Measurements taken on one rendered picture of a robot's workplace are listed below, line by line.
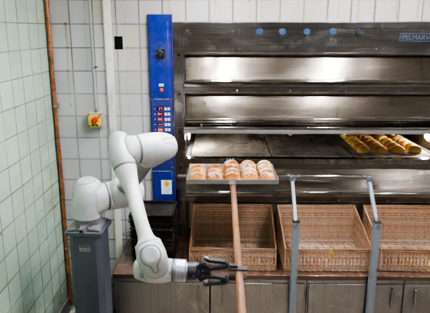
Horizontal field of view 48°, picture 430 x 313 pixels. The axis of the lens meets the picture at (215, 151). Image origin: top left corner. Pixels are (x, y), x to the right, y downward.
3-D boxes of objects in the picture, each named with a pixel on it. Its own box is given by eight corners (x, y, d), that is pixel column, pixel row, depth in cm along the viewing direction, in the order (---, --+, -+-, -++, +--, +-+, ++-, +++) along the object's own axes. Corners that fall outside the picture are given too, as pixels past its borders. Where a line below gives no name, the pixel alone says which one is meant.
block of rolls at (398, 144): (338, 136, 412) (338, 129, 410) (395, 136, 411) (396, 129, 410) (358, 153, 353) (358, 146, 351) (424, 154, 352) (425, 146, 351)
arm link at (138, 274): (172, 286, 197) (169, 280, 185) (134, 285, 197) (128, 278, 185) (174, 260, 201) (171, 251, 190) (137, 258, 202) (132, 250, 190)
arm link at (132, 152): (116, 161, 206) (146, 157, 213) (105, 127, 214) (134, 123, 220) (110, 176, 216) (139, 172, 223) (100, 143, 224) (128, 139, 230)
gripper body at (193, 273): (187, 256, 197) (210, 256, 196) (187, 274, 199) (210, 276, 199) (186, 265, 189) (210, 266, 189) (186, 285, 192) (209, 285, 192)
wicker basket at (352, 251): (274, 239, 352) (275, 203, 346) (352, 240, 352) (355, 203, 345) (283, 272, 305) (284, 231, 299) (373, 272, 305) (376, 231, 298)
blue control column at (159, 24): (179, 215, 554) (175, 19, 502) (193, 215, 554) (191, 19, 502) (156, 310, 367) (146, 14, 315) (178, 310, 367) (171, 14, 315)
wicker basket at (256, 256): (193, 238, 354) (192, 202, 348) (270, 239, 353) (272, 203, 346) (187, 271, 307) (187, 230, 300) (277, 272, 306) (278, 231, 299)
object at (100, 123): (90, 125, 336) (89, 111, 334) (105, 125, 336) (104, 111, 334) (87, 127, 329) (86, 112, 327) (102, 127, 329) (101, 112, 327)
